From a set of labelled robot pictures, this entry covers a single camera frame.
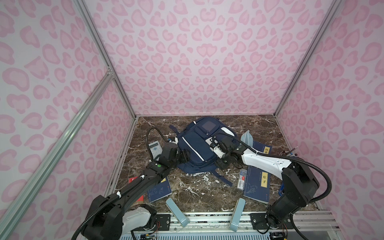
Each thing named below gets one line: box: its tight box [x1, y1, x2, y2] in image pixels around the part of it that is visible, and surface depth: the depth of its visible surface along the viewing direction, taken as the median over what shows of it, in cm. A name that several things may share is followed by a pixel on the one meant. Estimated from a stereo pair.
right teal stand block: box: [229, 198, 246, 232], surface depth 75 cm
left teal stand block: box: [165, 197, 190, 228], surface depth 73 cm
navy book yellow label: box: [252, 140, 273, 155], surface depth 102 cm
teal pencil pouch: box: [240, 129, 254, 147], surface depth 102 cm
